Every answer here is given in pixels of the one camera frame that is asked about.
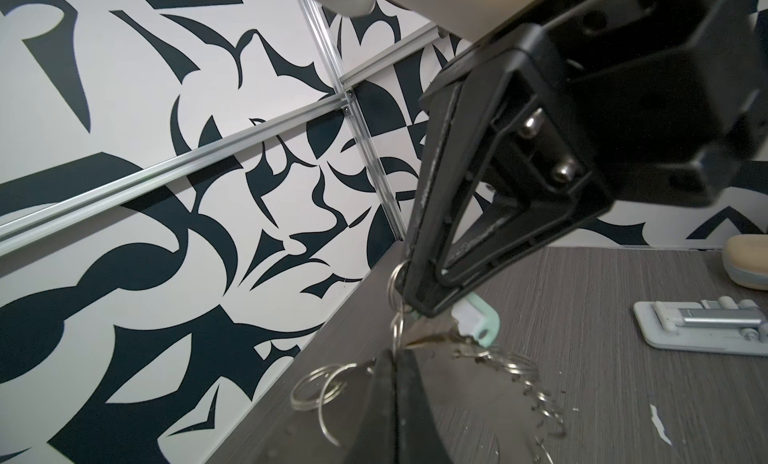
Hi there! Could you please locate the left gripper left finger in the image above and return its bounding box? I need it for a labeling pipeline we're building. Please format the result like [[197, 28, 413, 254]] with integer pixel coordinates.
[[257, 349, 398, 464]]

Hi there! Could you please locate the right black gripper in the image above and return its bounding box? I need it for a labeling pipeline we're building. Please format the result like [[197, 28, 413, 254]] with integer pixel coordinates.
[[396, 0, 767, 317]]

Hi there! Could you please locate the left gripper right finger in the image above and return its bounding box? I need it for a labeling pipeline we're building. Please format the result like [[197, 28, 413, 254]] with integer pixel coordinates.
[[395, 350, 452, 464]]

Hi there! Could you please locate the mint green key tag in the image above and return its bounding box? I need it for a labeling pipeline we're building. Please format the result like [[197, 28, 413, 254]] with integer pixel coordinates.
[[450, 292, 500, 348]]

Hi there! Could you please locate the white door latch plate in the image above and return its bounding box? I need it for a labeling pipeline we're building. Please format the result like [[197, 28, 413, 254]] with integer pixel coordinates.
[[632, 296, 767, 357]]

